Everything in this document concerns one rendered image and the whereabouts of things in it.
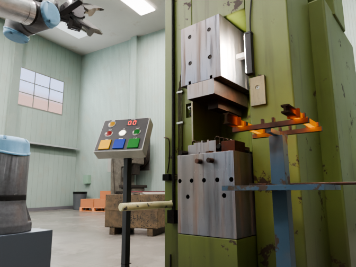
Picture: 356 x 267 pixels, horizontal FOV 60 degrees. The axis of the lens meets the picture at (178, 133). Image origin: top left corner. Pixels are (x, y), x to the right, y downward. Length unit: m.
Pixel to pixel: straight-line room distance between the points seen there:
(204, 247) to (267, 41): 1.21
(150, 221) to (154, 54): 8.37
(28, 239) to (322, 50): 1.98
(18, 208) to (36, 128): 12.19
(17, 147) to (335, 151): 1.74
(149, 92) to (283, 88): 10.36
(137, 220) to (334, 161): 3.72
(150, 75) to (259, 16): 10.34
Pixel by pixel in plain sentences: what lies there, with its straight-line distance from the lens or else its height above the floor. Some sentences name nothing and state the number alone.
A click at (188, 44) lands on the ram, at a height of 1.64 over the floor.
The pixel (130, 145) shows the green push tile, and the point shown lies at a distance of 1.98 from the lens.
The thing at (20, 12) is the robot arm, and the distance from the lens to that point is 1.20.
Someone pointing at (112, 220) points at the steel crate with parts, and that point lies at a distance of 5.45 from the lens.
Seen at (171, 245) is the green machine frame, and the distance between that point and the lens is 2.17.
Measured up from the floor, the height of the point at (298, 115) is 0.98.
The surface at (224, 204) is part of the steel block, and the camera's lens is 1.66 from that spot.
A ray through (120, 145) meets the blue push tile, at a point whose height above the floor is 1.00.
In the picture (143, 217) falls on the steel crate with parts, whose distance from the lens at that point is 5.19.
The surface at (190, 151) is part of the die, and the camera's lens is 1.87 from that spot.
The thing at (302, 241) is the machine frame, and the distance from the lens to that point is 1.73.
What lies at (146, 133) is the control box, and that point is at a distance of 2.02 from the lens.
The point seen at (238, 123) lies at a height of 0.98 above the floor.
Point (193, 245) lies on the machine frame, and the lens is 1.80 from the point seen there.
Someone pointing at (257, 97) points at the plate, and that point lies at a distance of 1.83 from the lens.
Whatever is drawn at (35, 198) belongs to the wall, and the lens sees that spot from 13.02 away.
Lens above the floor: 0.71
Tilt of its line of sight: 11 degrees up
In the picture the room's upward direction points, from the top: straight up
